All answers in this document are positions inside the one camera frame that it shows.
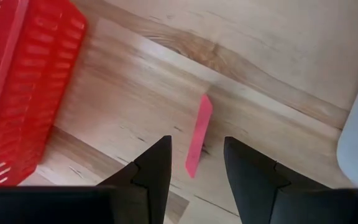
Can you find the pink eraser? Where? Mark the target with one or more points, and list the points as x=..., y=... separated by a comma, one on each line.
x=199, y=137

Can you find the red slotted plastic basket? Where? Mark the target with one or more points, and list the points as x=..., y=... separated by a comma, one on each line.
x=26, y=77

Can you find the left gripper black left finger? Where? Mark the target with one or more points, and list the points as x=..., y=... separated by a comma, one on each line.
x=154, y=174

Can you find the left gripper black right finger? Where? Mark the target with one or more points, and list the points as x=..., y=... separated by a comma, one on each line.
x=253, y=177

